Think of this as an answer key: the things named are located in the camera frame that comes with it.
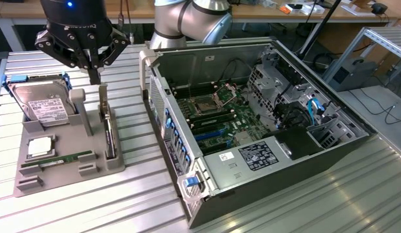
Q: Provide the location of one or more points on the hard disk in blue caddy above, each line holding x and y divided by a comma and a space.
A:
45, 102

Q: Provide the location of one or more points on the black PC case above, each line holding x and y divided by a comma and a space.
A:
252, 206

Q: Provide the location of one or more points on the slotted metal disk bay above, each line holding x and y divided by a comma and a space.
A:
333, 136

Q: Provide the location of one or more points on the black tripod pole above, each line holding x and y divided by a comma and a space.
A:
321, 26

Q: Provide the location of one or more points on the CPU socket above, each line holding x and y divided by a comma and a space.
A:
204, 106

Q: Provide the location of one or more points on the metal socket cover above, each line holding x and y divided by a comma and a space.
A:
226, 93

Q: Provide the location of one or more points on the silver heat sink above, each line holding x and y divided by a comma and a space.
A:
244, 138

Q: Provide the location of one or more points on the grey power supply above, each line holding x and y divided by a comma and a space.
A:
233, 174

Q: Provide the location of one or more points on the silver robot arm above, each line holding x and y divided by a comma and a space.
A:
174, 19

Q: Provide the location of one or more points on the long black expansion slot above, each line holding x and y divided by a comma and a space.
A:
217, 146

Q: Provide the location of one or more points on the grey parts rack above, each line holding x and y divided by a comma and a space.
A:
67, 179

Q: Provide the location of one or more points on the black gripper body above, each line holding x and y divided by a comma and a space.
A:
75, 21

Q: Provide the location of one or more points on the green RAM stick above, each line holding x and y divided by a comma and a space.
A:
67, 159

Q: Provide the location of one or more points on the wooden desk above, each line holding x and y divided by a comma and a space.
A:
13, 9

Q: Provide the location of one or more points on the orange box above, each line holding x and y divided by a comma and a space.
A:
285, 9

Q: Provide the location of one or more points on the silver CPU chip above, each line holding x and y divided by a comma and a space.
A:
42, 146

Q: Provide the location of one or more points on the blue case latch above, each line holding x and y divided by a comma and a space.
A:
192, 182

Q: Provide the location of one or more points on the white papers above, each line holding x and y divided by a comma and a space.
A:
357, 11

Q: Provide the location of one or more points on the perforated metal disk bay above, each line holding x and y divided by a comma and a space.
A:
265, 85

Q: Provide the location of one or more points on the graphics card with fan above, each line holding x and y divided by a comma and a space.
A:
110, 140

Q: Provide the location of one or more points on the white box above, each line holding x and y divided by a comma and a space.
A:
312, 10

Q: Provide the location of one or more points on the aluminium profile frame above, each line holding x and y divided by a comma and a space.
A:
371, 32

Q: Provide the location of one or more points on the black plastic shroud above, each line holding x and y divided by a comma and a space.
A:
297, 143

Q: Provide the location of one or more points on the small black device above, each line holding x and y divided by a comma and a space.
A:
379, 7

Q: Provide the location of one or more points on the grey metal box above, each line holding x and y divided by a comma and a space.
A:
356, 75

